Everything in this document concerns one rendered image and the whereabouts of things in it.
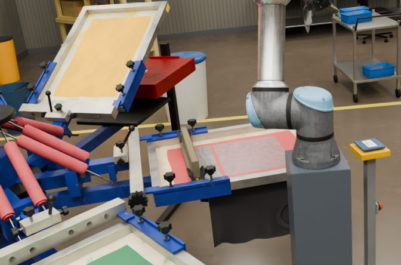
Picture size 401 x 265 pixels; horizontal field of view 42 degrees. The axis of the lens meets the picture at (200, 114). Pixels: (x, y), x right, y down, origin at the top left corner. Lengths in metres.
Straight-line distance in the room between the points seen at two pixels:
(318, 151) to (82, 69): 1.73
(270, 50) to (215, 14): 8.27
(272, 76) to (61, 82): 1.64
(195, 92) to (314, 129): 3.88
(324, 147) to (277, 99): 0.20
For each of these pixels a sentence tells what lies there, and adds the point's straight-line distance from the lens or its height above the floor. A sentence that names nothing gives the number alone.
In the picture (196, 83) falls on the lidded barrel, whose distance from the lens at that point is 5.39.
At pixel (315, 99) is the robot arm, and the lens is 1.57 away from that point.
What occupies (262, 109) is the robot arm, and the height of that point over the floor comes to 1.39.
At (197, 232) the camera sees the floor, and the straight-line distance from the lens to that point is 3.61.
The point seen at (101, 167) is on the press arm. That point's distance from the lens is 2.26.
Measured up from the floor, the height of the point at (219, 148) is 0.96.
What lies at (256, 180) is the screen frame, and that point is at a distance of 2.07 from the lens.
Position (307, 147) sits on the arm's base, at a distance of 1.62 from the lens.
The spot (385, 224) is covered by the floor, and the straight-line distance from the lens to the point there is 3.63.
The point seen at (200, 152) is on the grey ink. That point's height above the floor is 0.96.
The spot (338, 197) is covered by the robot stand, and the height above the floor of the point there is 1.11.
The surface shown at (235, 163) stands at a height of 0.96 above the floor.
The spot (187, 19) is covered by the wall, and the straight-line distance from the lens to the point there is 9.93.
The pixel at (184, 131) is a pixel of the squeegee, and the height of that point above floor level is 1.06.
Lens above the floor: 1.93
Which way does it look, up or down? 20 degrees down
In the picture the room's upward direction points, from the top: 7 degrees counter-clockwise
